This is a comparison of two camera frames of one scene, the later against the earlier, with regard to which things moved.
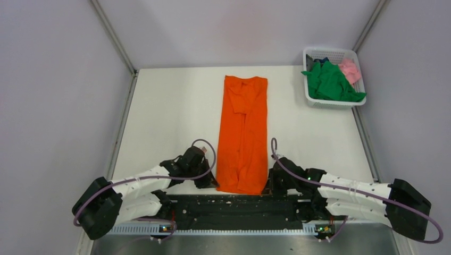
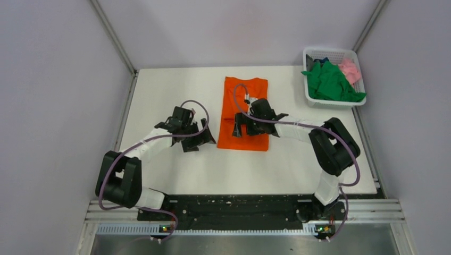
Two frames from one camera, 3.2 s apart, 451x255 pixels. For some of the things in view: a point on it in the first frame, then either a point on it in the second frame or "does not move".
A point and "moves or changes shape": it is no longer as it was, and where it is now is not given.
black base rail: x=240 y=212 does not move
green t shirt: x=326 y=80 does not move
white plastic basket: x=335 y=57 does not move
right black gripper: x=274 y=190 -> x=240 y=119
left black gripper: x=208 y=181 -> x=192 y=145
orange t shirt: x=243 y=153 moves or changes shape
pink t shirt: x=351 y=70 does not move
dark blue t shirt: x=322 y=61 does not move
